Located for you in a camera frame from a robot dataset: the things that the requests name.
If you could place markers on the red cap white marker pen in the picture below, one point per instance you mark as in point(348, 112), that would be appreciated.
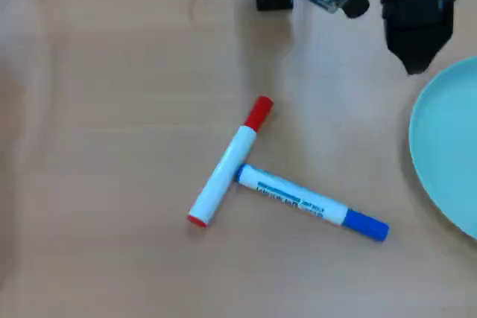
point(227, 163)

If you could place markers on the blue cap white marker pen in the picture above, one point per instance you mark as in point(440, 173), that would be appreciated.
point(298, 199)

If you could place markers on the black cylindrical knob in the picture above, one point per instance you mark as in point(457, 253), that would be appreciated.
point(356, 4)

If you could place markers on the teal round plate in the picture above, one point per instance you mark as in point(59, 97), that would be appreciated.
point(449, 146)

